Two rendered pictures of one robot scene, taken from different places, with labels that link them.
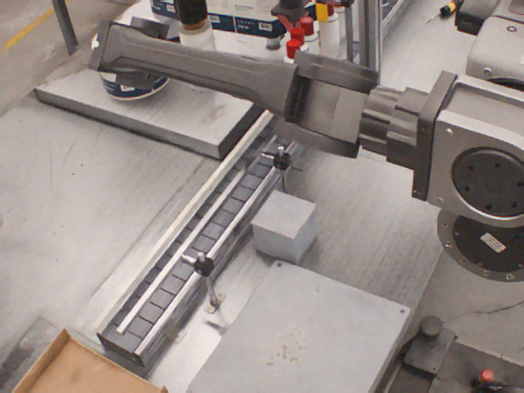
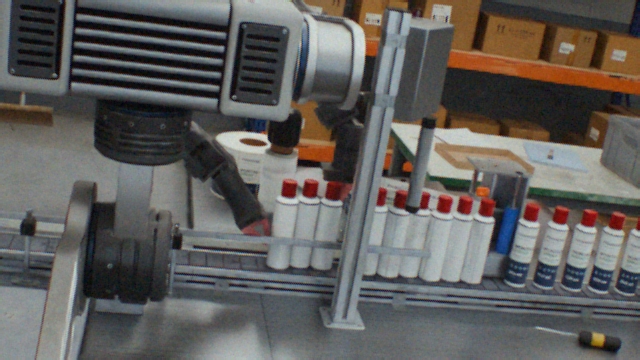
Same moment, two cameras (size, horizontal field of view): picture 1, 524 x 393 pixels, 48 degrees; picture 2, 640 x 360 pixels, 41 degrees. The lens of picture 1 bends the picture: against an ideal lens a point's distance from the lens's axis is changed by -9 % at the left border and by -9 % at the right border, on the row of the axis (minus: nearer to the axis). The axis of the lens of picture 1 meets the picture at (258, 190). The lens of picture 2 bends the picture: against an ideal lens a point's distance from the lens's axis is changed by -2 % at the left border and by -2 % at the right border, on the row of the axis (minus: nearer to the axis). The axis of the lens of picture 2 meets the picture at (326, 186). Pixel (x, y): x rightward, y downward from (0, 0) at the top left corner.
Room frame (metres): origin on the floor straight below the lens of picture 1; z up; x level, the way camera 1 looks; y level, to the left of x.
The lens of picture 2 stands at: (-0.09, -1.39, 1.67)
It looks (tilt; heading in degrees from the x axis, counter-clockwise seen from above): 18 degrees down; 42
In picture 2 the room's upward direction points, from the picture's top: 10 degrees clockwise
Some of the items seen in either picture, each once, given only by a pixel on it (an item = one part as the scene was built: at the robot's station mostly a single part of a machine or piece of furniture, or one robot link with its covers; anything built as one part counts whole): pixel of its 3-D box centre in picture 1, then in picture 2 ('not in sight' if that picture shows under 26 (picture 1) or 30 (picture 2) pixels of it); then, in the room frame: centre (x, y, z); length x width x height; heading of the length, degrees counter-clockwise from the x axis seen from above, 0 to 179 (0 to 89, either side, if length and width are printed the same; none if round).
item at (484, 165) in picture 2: not in sight; (499, 166); (1.69, -0.35, 1.14); 0.14 x 0.11 x 0.01; 144
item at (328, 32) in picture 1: (328, 34); (372, 231); (1.38, -0.24, 0.98); 0.05 x 0.05 x 0.20
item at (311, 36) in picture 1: (309, 54); (327, 225); (1.30, -0.18, 0.98); 0.05 x 0.05 x 0.20
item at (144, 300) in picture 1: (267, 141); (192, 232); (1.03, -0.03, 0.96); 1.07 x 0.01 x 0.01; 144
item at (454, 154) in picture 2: not in sight; (483, 158); (2.81, 0.38, 0.82); 0.34 x 0.24 x 0.03; 149
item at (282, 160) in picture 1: (274, 172); (172, 255); (0.98, -0.04, 0.91); 0.07 x 0.03 x 0.16; 54
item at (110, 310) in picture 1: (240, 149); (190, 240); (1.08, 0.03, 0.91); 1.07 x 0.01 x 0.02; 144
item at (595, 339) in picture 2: (442, 12); (576, 335); (1.65, -0.67, 0.84); 0.20 x 0.03 x 0.03; 126
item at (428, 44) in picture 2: not in sight; (411, 67); (1.32, -0.31, 1.38); 0.17 x 0.10 x 0.19; 19
